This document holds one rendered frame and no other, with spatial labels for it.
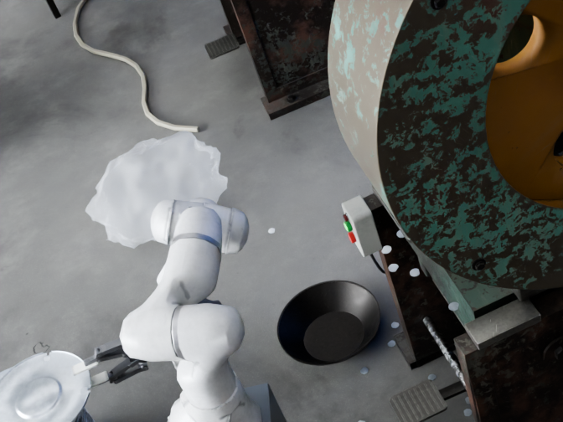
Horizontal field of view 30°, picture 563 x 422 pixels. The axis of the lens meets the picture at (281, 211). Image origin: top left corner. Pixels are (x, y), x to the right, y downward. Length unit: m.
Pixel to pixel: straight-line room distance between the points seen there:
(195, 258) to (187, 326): 0.16
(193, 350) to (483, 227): 0.72
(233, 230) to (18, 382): 0.86
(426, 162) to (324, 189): 2.00
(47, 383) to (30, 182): 1.32
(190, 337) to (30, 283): 1.61
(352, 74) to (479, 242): 0.34
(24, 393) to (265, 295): 0.80
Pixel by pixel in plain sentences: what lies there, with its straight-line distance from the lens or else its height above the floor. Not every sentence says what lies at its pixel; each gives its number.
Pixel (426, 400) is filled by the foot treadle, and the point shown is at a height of 0.16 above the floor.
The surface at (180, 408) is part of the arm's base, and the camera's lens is 2.33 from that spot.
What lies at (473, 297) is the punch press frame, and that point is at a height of 0.64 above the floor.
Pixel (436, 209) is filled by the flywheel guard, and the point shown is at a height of 1.25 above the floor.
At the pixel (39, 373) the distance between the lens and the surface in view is 2.88.
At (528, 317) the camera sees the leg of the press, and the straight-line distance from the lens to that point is 2.14.
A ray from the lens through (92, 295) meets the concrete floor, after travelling 3.46.
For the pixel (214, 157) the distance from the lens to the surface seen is 3.57.
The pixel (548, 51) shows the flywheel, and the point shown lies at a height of 1.37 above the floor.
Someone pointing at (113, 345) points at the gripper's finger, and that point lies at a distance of 2.75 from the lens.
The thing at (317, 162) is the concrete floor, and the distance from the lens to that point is 3.55.
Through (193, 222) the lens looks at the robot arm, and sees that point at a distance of 2.21.
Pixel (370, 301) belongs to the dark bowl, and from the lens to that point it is 3.01.
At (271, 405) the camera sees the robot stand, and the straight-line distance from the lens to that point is 2.40.
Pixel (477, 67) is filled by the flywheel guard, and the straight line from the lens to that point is 1.40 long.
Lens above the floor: 2.32
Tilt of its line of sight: 43 degrees down
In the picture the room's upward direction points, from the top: 21 degrees counter-clockwise
